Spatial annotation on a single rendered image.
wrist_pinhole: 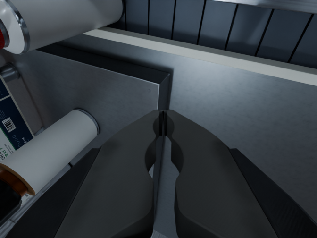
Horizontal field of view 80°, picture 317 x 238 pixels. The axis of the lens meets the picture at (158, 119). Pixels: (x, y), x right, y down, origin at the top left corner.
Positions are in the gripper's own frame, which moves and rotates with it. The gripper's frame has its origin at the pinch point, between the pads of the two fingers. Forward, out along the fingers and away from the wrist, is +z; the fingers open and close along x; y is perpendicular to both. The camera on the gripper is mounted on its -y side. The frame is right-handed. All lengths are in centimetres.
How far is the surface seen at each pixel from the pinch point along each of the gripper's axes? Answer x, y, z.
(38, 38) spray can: -11.6, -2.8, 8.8
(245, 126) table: 15.8, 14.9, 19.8
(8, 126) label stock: -40, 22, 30
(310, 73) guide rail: 15.6, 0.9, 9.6
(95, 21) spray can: -8.3, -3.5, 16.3
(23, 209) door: -182, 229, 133
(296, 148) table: 24.3, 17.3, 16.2
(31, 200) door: -177, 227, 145
